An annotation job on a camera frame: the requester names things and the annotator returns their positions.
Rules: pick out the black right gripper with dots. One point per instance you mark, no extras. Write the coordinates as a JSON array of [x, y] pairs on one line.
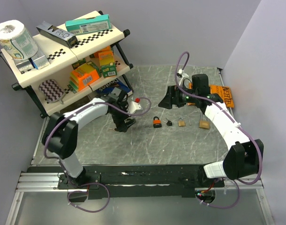
[[173, 91]]

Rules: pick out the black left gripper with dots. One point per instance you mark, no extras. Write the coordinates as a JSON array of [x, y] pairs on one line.
[[121, 125]]

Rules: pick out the black head keys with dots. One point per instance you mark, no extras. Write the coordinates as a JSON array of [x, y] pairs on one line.
[[169, 122]]

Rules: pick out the brass padlock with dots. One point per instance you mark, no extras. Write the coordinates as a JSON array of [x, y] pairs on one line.
[[204, 122], [181, 122]]

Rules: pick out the orange padlock with keys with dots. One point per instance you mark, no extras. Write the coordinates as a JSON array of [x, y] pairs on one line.
[[157, 122]]

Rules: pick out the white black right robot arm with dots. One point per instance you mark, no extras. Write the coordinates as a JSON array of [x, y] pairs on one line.
[[245, 155]]

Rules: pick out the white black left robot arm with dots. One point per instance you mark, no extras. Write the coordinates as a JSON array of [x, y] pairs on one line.
[[61, 134]]

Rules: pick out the blue Doritos chip bag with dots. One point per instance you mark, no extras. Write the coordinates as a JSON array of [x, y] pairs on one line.
[[116, 83]]

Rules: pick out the upright orange green box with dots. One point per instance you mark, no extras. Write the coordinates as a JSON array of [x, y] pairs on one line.
[[107, 64]]

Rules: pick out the orange green sponge pack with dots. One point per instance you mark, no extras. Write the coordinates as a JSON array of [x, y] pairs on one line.
[[84, 75]]

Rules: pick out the orange Kettle chip bag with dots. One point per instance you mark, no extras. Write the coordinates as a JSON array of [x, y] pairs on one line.
[[224, 92]]

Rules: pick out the cream three-tier shelf rack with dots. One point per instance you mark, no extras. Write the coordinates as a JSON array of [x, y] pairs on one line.
[[61, 59]]

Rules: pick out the dark grey long box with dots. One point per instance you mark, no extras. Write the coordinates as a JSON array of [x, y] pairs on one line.
[[58, 35]]

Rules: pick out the teal toothpaste box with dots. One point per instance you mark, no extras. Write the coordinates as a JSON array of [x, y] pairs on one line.
[[88, 25]]

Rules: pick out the silver blue small box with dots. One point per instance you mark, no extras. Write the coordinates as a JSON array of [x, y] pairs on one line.
[[39, 61]]

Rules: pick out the toilet paper roll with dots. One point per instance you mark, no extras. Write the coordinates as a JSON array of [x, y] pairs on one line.
[[16, 40]]

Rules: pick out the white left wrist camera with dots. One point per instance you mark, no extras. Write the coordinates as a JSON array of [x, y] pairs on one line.
[[134, 106]]

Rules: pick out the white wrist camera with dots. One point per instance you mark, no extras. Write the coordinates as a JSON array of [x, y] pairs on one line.
[[134, 106], [181, 77]]

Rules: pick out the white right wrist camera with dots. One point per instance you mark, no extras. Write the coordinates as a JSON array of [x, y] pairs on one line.
[[181, 77]]

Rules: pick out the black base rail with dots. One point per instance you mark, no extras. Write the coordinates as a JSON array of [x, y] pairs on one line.
[[144, 181]]

